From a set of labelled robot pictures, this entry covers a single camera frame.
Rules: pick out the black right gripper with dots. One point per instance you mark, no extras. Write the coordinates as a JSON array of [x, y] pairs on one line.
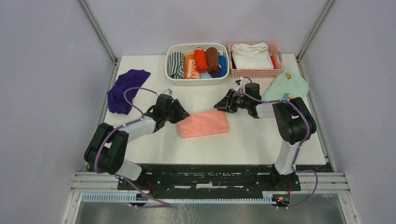
[[227, 103]]

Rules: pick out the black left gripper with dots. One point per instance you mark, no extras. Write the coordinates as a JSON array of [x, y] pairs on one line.
[[181, 113]]

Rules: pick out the pink towel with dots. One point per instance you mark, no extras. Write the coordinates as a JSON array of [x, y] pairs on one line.
[[203, 124]]

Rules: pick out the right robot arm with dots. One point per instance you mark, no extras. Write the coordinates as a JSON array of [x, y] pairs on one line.
[[293, 119]]

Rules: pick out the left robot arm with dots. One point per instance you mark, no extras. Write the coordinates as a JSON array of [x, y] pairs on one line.
[[107, 148]]

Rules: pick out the light blue rolled towel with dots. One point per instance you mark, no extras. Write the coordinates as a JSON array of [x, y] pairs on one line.
[[205, 75]]

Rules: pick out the orange white lettered rolled towel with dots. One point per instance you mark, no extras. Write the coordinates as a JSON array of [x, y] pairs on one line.
[[191, 68]]

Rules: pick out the dark blue rolled towel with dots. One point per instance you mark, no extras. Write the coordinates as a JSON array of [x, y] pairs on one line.
[[223, 67]]

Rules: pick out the white cloth in basket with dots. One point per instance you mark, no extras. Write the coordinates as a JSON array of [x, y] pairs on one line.
[[254, 56]]

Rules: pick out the green white striped rolled towel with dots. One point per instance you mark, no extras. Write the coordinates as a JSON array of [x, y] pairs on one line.
[[176, 65]]

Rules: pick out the brown rolled towel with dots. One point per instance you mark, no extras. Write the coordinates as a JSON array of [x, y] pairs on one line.
[[212, 60]]

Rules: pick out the red orange rolled towel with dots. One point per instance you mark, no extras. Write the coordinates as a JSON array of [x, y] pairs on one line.
[[200, 59]]

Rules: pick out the pink plastic basket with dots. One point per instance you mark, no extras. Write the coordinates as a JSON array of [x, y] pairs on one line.
[[276, 58]]

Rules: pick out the white plastic tub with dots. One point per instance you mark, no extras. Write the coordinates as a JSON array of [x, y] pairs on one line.
[[189, 48]]

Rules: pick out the mint green cartoon towel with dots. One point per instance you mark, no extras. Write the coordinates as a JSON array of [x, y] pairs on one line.
[[287, 85]]

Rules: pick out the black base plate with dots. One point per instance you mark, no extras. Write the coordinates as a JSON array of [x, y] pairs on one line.
[[211, 181]]

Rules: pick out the aluminium rail front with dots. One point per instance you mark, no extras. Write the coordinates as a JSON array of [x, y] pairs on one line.
[[91, 187]]

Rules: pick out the aluminium frame post left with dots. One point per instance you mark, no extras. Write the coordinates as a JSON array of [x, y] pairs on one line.
[[84, 5]]

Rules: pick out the aluminium frame post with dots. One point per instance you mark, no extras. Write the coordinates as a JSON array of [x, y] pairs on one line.
[[314, 30], [84, 5]]

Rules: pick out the aluminium frame post right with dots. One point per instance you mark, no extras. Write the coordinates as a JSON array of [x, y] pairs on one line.
[[314, 30]]

